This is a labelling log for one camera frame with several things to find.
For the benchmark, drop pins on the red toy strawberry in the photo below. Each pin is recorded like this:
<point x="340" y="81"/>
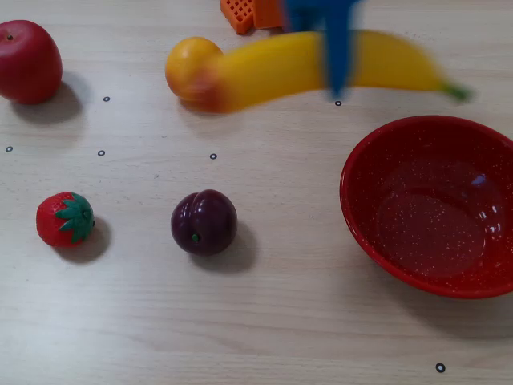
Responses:
<point x="52" y="220"/>

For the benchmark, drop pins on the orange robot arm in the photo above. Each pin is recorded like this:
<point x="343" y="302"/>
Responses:
<point x="266" y="12"/>

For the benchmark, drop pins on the red toy apple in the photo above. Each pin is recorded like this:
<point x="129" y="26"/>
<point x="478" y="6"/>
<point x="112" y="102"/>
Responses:
<point x="28" y="64"/>

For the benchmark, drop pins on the yellow toy banana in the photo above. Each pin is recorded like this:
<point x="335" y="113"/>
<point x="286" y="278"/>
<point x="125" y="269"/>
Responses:
<point x="272" y="68"/>

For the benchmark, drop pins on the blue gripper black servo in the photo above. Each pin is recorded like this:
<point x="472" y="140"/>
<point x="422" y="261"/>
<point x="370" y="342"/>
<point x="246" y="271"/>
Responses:
<point x="321" y="14"/>

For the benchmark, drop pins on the orange toy fruit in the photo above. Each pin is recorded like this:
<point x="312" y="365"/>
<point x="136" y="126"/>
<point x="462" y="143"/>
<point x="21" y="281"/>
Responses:
<point x="190" y="68"/>

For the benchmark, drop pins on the purple toy plum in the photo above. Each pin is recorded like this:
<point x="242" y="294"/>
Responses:
<point x="204" y="222"/>

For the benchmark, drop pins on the red speckled enamel bowl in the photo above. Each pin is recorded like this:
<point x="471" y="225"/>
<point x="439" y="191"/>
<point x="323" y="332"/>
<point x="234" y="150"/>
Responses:
<point x="429" y="216"/>

